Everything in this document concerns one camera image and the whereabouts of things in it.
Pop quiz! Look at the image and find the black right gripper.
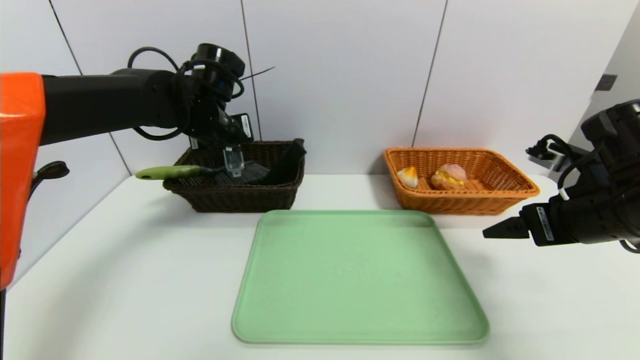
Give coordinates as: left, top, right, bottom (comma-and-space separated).
482, 189, 600, 248

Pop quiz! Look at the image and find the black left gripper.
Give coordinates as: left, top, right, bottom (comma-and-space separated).
187, 112, 255, 151

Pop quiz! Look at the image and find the slim transparent grey pen case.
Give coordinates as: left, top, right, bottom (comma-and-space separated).
223, 146, 246, 179

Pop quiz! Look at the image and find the black glasses case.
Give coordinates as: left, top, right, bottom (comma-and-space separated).
262, 138, 307, 187

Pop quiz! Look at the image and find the pink cream puff pastry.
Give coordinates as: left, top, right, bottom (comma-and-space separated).
430, 164, 467, 191

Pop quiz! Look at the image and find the grey brush with green handle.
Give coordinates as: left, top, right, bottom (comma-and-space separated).
135, 162, 273, 185

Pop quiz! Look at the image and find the round egg yolk pastry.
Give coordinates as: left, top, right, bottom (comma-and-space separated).
396, 166, 419, 189

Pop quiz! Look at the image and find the orange wicker basket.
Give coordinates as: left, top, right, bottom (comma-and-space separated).
383, 147, 541, 216

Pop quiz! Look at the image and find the dark brown wicker basket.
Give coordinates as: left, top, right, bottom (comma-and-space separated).
163, 140, 306, 213

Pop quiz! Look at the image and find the light green plastic tray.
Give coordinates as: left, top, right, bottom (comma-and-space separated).
231, 209, 490, 346

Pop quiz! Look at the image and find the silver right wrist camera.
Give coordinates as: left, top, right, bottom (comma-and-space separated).
525, 133, 583, 176

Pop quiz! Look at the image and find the black braided left cable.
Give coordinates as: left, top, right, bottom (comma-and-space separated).
29, 160, 71, 203

